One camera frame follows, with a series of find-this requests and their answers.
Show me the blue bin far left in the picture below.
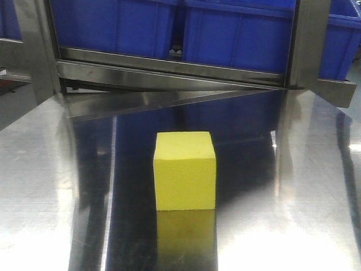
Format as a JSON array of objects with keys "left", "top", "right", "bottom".
[{"left": 1, "top": 0, "right": 21, "bottom": 40}]

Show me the blue plastic bin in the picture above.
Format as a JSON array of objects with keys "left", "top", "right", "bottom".
[
  {"left": 51, "top": 1, "right": 180, "bottom": 59},
  {"left": 182, "top": 1, "right": 296, "bottom": 73}
]

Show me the blue plastic bin left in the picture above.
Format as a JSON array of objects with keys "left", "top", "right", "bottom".
[{"left": 51, "top": 1, "right": 180, "bottom": 59}]

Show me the stainless steel shelf frame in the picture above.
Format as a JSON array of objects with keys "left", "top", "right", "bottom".
[{"left": 1, "top": 1, "right": 356, "bottom": 108}]

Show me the blue plastic bin right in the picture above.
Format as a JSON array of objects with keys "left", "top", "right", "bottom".
[{"left": 182, "top": 1, "right": 296, "bottom": 73}]

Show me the yellow foam block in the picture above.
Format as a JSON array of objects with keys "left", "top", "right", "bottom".
[{"left": 153, "top": 132, "right": 217, "bottom": 211}]

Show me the blue bin far right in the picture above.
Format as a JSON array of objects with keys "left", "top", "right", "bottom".
[{"left": 319, "top": 1, "right": 360, "bottom": 81}]

